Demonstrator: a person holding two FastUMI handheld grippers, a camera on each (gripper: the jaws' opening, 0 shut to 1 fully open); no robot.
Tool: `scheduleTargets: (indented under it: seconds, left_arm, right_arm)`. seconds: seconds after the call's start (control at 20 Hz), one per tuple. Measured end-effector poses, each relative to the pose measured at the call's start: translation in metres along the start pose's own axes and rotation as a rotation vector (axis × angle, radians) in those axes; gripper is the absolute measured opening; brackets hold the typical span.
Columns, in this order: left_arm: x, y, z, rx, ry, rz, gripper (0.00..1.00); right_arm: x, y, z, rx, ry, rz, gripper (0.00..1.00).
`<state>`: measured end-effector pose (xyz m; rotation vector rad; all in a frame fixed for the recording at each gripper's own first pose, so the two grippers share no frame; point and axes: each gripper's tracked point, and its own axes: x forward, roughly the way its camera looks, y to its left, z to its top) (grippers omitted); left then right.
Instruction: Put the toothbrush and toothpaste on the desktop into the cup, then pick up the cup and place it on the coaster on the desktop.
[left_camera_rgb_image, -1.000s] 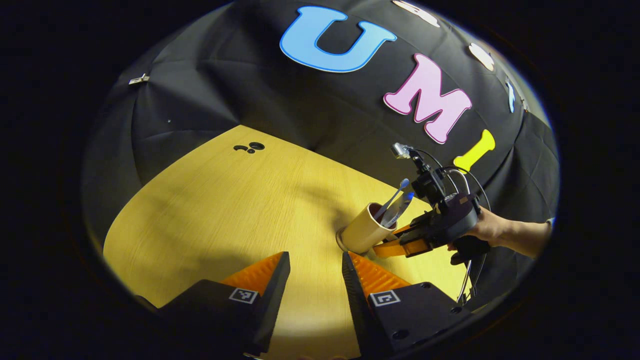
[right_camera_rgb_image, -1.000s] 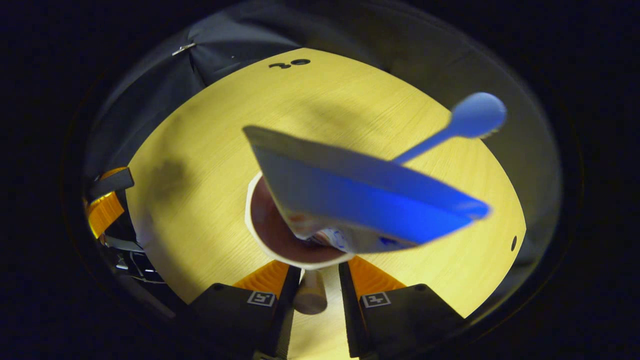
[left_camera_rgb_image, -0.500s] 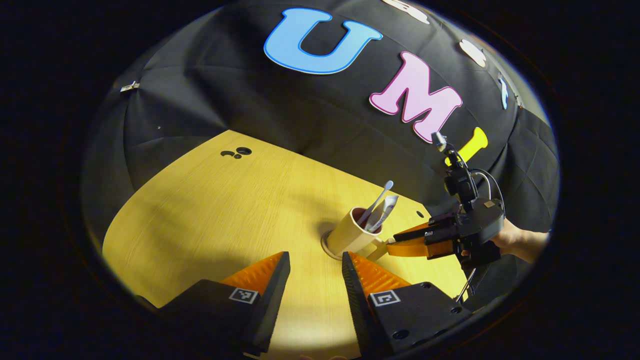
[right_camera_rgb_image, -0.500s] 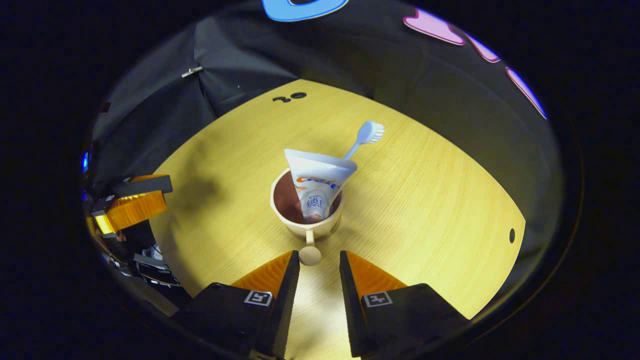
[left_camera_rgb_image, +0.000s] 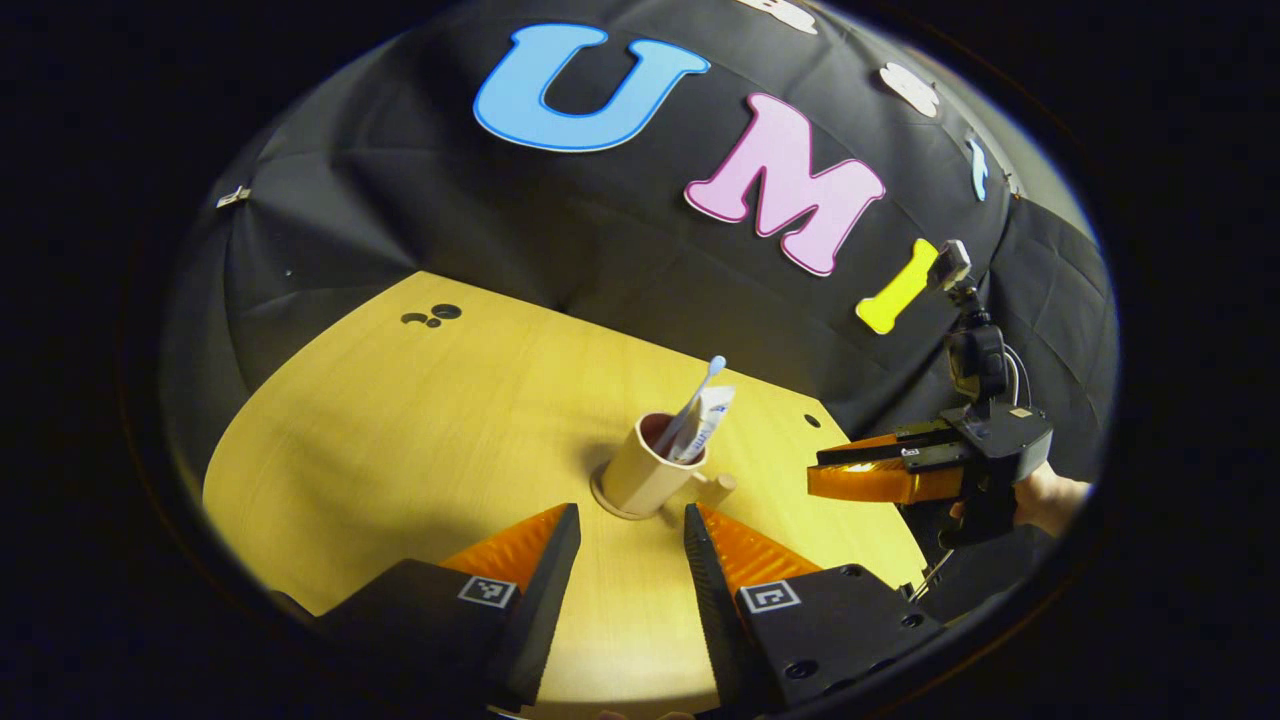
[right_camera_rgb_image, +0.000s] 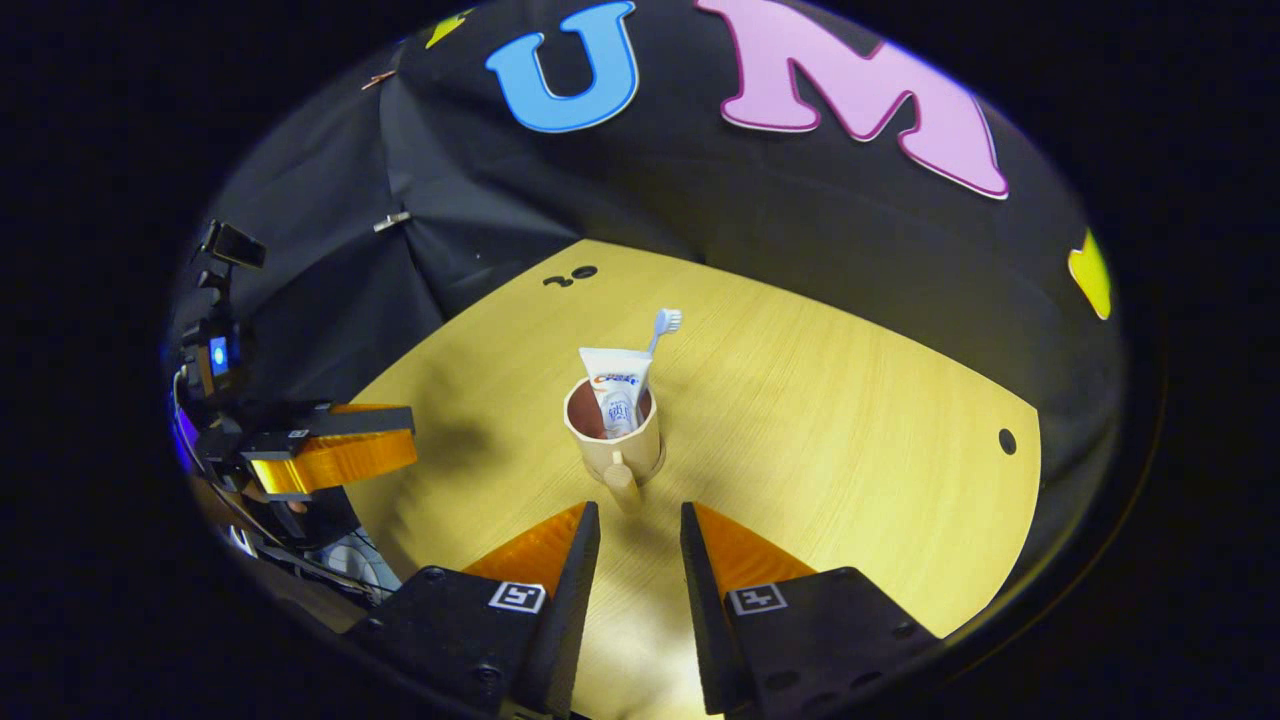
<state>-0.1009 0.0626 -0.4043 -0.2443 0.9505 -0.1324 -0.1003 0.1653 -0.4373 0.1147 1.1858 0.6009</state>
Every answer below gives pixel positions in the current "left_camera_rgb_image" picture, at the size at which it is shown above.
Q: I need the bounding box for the white toothbrush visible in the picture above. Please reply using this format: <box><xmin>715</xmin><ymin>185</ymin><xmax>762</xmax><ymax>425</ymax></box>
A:
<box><xmin>655</xmin><ymin>355</ymin><xmax>728</xmax><ymax>456</ymax></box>

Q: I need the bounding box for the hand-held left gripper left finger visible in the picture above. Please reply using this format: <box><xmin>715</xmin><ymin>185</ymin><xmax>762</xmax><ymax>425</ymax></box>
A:
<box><xmin>270</xmin><ymin>503</ymin><xmax>583</xmax><ymax>713</ymax></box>

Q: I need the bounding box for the white toothpaste tube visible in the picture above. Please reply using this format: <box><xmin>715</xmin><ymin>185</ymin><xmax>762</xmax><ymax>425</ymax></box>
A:
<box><xmin>670</xmin><ymin>385</ymin><xmax>736</xmax><ymax>466</ymax></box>

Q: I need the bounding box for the black backdrop cloth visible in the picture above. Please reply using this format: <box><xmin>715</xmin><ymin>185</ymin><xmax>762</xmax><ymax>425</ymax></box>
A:
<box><xmin>160</xmin><ymin>0</ymin><xmax>1121</xmax><ymax>561</ymax></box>

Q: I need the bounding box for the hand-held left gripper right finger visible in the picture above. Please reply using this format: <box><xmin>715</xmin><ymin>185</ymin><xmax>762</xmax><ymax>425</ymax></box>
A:
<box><xmin>683</xmin><ymin>503</ymin><xmax>946</xmax><ymax>716</ymax></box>

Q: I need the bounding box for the beige cup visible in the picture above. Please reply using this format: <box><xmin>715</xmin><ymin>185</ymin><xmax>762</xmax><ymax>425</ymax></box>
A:
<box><xmin>598</xmin><ymin>412</ymin><xmax>738</xmax><ymax>519</ymax></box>

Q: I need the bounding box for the wooden desktop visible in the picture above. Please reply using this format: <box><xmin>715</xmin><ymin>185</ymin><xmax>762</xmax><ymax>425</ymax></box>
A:
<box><xmin>203</xmin><ymin>270</ymin><xmax>931</xmax><ymax>716</ymax></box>

